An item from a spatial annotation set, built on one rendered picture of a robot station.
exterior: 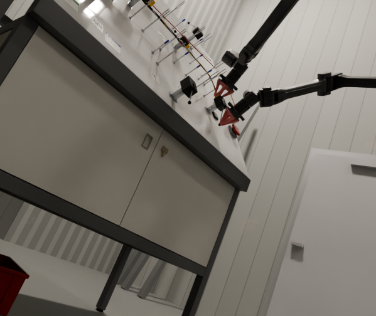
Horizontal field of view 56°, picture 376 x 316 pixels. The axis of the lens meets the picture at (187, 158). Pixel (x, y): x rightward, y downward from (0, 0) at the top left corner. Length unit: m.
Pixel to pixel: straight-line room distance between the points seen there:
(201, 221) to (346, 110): 3.23
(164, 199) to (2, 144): 0.62
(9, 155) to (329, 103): 4.02
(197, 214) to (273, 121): 3.29
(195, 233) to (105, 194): 0.51
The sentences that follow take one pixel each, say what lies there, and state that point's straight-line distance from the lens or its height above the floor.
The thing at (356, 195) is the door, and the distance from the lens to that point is 3.96.
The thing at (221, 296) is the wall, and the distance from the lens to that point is 4.14.
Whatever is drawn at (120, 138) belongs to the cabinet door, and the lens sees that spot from 1.23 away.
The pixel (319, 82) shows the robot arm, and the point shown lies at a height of 1.39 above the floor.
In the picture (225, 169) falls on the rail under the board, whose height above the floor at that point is 0.82.
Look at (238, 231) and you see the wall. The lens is 4.22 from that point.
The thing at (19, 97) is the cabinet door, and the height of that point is 0.59.
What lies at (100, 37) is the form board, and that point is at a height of 0.90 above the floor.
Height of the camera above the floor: 0.34
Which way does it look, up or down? 17 degrees up
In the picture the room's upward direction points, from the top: 23 degrees clockwise
